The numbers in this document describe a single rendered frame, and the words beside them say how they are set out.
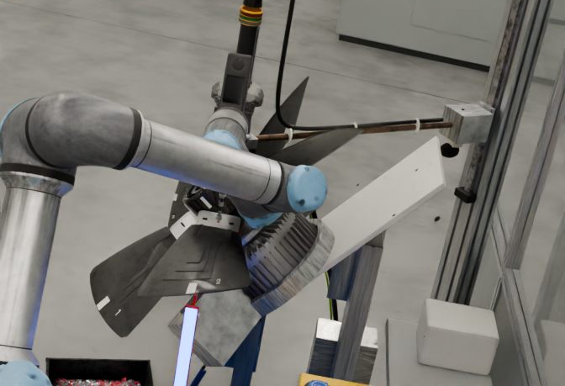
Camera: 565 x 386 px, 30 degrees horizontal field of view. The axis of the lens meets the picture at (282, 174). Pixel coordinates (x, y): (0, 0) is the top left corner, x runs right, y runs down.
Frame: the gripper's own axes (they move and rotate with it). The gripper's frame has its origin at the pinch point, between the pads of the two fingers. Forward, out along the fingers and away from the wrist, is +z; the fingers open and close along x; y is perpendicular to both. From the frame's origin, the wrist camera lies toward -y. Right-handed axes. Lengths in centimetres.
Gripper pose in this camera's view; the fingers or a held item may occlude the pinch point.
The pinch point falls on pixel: (242, 81)
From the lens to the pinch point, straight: 210.3
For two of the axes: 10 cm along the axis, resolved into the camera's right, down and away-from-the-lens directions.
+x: 9.8, 1.8, -0.1
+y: -1.6, 9.0, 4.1
